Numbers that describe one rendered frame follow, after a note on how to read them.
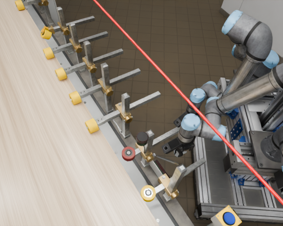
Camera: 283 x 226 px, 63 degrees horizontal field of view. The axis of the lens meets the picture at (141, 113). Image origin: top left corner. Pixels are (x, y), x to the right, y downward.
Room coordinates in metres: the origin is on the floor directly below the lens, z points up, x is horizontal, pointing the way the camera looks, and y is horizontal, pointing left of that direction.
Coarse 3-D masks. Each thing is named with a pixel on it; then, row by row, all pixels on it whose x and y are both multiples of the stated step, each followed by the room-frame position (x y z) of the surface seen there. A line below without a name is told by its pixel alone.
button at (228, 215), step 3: (225, 213) 0.22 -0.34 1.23; (228, 213) 0.22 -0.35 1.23; (231, 213) 0.22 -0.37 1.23; (225, 216) 0.21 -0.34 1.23; (228, 216) 0.21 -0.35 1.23; (231, 216) 0.21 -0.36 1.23; (225, 219) 0.20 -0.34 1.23; (228, 219) 0.20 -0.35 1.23; (231, 219) 0.20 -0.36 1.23; (234, 219) 0.20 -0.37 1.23; (228, 222) 0.19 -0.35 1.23; (231, 222) 0.19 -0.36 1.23
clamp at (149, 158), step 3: (138, 147) 0.64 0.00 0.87; (141, 147) 0.64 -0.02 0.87; (141, 150) 0.62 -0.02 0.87; (141, 153) 0.61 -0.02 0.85; (150, 153) 0.60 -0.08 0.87; (144, 156) 0.59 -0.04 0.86; (147, 156) 0.58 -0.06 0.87; (150, 156) 0.58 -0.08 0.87; (153, 156) 0.59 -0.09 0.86; (144, 159) 0.58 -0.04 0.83; (147, 159) 0.57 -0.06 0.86; (150, 159) 0.58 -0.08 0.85
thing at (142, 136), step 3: (141, 132) 0.61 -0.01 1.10; (144, 132) 0.61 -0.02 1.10; (138, 135) 0.59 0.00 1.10; (141, 135) 0.59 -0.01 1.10; (144, 135) 0.59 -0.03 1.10; (147, 135) 0.59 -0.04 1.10; (138, 138) 0.57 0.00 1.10; (141, 138) 0.57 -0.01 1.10; (144, 138) 0.57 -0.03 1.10; (141, 141) 0.55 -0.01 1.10; (147, 141) 0.58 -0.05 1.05; (144, 147) 0.59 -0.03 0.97; (144, 150) 0.59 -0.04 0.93
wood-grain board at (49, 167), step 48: (0, 0) 2.03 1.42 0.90; (0, 48) 1.37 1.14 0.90; (0, 96) 0.91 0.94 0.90; (48, 96) 0.94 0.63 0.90; (0, 144) 0.56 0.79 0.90; (48, 144) 0.59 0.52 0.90; (96, 144) 0.62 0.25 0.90; (0, 192) 0.30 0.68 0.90; (48, 192) 0.32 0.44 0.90; (96, 192) 0.34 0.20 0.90
